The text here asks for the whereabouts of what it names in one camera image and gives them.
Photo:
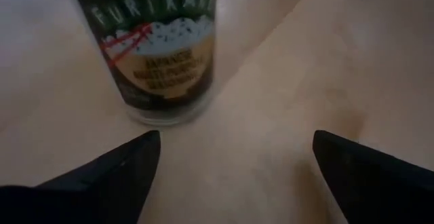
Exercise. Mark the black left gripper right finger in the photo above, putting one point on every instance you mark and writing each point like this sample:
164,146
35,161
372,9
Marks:
373,190

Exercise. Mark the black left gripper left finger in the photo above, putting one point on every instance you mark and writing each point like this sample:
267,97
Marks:
118,183

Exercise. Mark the furikake seasoning jar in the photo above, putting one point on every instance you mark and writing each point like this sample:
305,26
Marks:
152,64

